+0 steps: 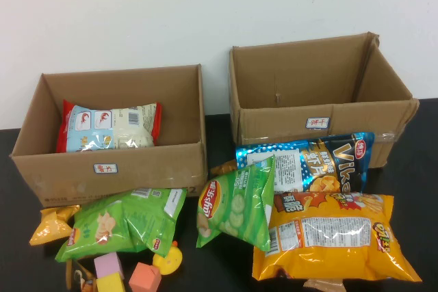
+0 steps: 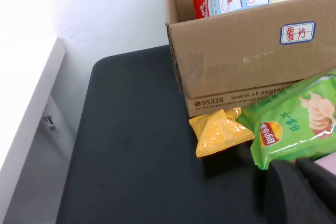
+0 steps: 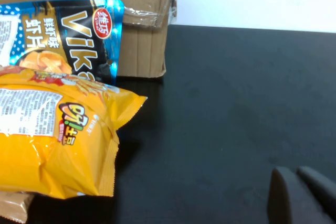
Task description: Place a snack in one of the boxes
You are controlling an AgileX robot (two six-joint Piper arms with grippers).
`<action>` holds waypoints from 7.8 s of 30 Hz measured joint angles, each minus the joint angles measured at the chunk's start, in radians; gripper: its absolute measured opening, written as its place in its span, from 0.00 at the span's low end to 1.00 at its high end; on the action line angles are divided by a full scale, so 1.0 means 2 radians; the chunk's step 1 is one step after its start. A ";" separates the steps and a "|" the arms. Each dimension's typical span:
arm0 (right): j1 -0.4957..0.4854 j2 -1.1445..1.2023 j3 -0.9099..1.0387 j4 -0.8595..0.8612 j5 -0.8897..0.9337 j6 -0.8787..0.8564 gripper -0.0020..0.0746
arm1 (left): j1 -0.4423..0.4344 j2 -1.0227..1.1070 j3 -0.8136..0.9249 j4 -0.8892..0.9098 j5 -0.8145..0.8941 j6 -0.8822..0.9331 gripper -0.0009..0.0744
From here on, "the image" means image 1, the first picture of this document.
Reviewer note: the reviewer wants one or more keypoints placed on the small orange-brown snack packet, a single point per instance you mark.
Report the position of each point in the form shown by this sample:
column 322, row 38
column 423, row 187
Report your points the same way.
column 222, row 169

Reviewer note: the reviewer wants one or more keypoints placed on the red white shrimp snack bag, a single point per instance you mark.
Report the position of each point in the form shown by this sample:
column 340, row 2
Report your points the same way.
column 113, row 128

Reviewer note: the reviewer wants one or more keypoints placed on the large yellow fries snack bag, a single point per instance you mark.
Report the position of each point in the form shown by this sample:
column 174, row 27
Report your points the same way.
column 325, row 258

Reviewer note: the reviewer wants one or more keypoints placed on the tan brown snack packet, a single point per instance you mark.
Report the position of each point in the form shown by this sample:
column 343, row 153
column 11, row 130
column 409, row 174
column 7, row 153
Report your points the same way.
column 323, row 287

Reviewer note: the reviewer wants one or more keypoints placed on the small yellow snack bag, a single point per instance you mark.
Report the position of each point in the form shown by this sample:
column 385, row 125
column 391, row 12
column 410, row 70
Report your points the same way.
column 48, row 230

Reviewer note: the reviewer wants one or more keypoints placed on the dark brown snack package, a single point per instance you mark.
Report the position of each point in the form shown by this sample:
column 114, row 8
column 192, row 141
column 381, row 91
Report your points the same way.
column 80, row 278

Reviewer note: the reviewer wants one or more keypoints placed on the cardboard box with shrimp bag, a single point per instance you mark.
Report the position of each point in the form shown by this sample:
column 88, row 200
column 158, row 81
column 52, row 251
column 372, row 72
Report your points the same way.
column 154, row 169

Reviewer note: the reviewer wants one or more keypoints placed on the green Lay's cucumber chips bag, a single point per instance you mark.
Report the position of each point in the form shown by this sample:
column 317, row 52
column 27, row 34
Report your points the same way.
column 232, row 210

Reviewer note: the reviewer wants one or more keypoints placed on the blue Vika shrimp chips bag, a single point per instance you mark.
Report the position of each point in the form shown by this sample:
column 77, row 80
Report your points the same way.
column 325, row 162

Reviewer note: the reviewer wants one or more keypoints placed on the empty taped cardboard box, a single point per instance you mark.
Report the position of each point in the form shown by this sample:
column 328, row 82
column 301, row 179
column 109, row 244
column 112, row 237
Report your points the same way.
column 359, row 117

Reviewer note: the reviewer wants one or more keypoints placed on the yellow rubber duck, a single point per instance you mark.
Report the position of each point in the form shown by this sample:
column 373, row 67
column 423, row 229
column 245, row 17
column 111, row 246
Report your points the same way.
column 169, row 261

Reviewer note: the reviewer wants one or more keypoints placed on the wide green Lay's chips bag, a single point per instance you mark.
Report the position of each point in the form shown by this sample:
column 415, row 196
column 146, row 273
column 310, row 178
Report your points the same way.
column 102, row 227

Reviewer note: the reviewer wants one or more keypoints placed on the orange foam block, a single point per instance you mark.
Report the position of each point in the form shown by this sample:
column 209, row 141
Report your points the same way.
column 143, row 278

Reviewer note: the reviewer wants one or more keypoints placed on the pink foam block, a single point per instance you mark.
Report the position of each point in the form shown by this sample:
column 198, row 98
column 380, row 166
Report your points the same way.
column 107, row 264

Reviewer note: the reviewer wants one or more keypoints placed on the yellow foam block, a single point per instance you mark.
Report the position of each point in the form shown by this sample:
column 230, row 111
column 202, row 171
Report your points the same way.
column 109, row 283

